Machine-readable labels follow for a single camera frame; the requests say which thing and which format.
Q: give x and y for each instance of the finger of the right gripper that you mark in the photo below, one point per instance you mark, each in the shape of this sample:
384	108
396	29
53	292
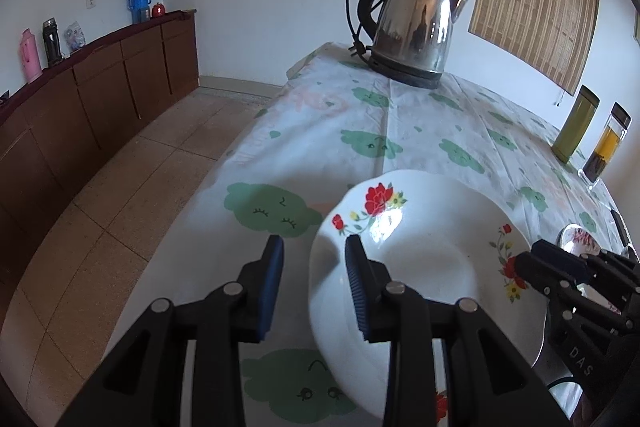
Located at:
555	251
555	275

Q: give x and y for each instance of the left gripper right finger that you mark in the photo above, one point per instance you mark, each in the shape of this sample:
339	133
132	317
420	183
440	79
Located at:
391	312

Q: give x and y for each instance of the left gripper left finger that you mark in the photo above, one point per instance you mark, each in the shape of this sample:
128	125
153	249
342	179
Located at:
239	311

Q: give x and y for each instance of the large floral rimmed plate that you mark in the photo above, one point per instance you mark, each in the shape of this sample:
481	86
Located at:
577	241

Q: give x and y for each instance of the white red-flower deep plate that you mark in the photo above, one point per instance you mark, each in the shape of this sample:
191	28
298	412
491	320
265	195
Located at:
439	236

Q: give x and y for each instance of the person's right hand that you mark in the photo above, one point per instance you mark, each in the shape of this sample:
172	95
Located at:
583	415

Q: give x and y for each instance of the black smartphone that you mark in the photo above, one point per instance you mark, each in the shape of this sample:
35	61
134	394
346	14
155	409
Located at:
628	248

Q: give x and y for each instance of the glass tea bottle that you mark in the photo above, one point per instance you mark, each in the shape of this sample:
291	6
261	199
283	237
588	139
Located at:
614	132

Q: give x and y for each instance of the green thermos bottle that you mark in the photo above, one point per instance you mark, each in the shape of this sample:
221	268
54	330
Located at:
576	124

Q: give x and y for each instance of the floral plastic tablecloth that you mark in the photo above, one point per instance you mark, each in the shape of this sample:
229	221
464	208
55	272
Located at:
337	124

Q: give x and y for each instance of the dark wooden sideboard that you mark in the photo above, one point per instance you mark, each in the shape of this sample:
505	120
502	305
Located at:
58	131

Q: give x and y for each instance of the stainless steel electric kettle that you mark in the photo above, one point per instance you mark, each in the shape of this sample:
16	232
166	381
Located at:
405	40

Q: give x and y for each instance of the small red object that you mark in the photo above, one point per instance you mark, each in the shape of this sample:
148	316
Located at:
158	10

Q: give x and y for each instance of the clear plastic bag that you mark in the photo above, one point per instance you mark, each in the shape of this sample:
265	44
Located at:
74	37

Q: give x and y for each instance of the black thermos flask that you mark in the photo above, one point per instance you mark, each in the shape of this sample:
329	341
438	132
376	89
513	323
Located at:
51	42

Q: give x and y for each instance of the pink thermos flask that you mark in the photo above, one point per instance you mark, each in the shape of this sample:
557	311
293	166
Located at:
29	57

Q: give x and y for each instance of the blue thermos jug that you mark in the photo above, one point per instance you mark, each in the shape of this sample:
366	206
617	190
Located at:
140	10

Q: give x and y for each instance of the wall electrical panel box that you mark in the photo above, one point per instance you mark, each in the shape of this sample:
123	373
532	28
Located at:
637	28

